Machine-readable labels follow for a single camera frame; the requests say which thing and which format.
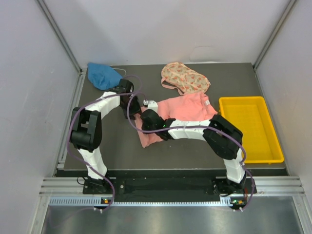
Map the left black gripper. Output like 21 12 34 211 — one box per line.
120 95 141 120

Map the pink t shirt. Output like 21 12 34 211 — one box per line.
135 92 217 148

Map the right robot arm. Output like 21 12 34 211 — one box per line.
140 109 247 193

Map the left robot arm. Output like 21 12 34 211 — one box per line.
68 78 141 194

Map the blue cloth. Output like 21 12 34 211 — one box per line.
87 63 127 90

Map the floral patterned cloth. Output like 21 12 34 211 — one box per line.
161 62 211 96

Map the yellow plastic tray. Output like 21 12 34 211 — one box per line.
219 96 284 164

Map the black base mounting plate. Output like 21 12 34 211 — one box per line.
82 176 258 203

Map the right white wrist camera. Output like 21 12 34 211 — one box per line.
143 99 158 113

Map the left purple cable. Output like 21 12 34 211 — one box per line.
47 75 143 227

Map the purple cable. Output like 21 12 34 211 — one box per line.
47 75 143 227
127 91 256 213

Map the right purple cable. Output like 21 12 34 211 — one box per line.
127 91 256 213

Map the slotted cable duct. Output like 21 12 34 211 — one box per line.
49 196 244 208

